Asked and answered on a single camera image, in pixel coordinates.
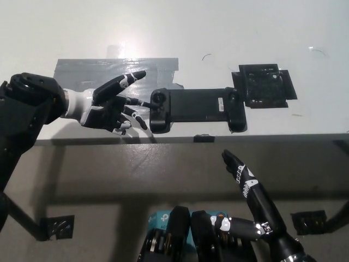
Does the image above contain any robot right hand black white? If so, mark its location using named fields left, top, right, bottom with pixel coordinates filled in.
left=209, top=149, right=302, bottom=260

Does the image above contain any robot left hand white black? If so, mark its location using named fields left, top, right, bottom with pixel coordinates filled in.
left=64, top=70, right=154, bottom=136

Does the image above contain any black mobile game controller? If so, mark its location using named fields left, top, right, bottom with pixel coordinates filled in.
left=149, top=87, right=248, bottom=135

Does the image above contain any black table leg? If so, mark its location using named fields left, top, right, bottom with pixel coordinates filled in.
left=4, top=195, right=53, bottom=242
left=326, top=198, right=349, bottom=235

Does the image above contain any black tape square patch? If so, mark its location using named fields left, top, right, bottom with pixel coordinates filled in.
left=231, top=63, right=298, bottom=109

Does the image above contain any grey duct tape patch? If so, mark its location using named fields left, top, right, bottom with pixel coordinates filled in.
left=54, top=57, right=185, bottom=110

